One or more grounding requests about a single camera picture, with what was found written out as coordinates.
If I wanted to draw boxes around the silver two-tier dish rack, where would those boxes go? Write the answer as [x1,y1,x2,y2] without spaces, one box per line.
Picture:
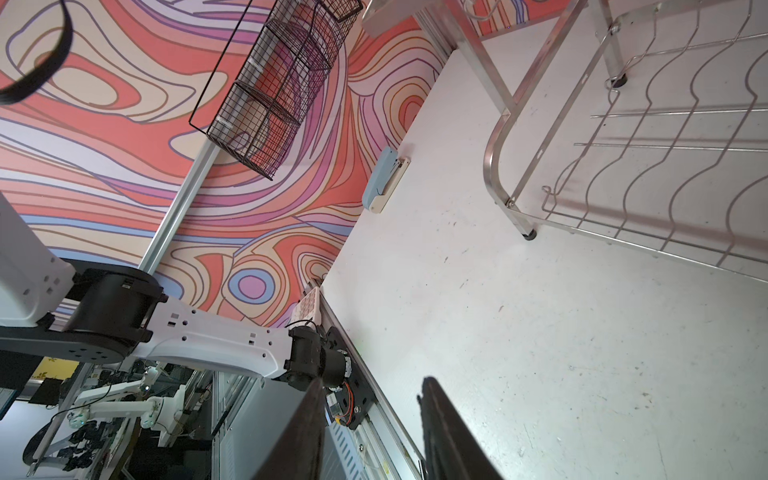
[362,1,767,281]

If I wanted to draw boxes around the black wire basket left wall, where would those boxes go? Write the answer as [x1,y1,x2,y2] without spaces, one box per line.
[189,1,364,180]

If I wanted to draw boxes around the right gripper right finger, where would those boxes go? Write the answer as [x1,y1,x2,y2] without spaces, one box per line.
[418,377,502,480]

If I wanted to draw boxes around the light blue sponge block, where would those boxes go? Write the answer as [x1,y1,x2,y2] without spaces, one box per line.
[362,147,410,214]

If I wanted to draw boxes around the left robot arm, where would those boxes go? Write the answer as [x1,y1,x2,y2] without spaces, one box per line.
[1,199,352,390]

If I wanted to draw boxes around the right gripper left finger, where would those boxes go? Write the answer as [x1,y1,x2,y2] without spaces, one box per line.
[253,379,326,480]

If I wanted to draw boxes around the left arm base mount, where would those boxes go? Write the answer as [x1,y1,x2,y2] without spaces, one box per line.
[326,327,377,431]

